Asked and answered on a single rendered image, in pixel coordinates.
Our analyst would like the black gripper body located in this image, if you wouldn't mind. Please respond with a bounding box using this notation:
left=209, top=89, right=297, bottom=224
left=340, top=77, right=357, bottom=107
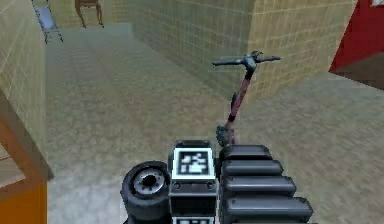
left=120, top=160, right=172, bottom=224

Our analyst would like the brown wooden chair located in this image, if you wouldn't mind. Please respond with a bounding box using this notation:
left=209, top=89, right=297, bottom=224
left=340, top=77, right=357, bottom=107
left=74, top=0, right=105, bottom=29

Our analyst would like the dark red kick scooter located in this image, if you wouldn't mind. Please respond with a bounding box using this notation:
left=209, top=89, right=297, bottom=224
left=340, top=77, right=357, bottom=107
left=211, top=50, right=282, bottom=148

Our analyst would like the orange wooden shelf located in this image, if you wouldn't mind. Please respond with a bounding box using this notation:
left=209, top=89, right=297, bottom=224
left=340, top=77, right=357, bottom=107
left=0, top=89, right=55, bottom=224

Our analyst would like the grey metal step ladder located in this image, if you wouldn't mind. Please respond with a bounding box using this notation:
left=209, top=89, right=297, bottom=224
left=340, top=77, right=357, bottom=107
left=31, top=0, right=64, bottom=45

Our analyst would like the red cabinet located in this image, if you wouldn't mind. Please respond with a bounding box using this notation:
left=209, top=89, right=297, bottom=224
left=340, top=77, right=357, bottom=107
left=328, top=0, right=384, bottom=91

